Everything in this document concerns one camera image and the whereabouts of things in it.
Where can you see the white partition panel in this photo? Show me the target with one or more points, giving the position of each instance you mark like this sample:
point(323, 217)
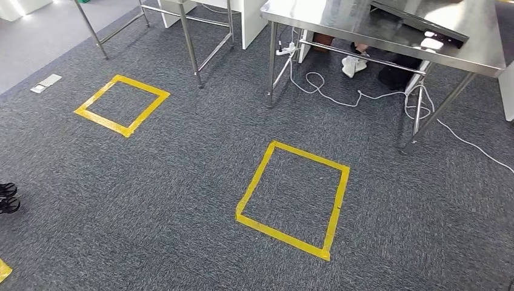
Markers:
point(508, 92)
point(253, 24)

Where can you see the white power strip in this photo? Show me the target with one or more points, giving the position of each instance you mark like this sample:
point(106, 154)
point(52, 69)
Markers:
point(286, 50)

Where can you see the black bag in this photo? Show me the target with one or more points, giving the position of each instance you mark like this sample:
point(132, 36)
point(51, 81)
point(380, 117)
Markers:
point(397, 74)

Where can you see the stainless steel workbench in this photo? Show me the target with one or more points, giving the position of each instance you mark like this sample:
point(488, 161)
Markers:
point(321, 16)

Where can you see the stainless steel table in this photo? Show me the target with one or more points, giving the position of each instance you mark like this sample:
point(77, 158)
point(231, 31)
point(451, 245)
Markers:
point(188, 40)

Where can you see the metal floor socket plate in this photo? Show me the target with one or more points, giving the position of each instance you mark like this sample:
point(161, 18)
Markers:
point(48, 81)

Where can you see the person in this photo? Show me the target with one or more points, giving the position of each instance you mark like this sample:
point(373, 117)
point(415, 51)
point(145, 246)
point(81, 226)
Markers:
point(351, 64)

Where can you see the black sandal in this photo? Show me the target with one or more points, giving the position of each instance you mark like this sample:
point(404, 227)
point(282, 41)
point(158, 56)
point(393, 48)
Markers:
point(7, 189)
point(9, 205)

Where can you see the yellow floor tape square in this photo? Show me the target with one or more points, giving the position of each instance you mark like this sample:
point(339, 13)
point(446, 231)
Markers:
point(140, 85)
point(257, 176)
point(3, 271)

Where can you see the brown cardboard box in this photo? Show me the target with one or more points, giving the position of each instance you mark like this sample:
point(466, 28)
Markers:
point(323, 40)

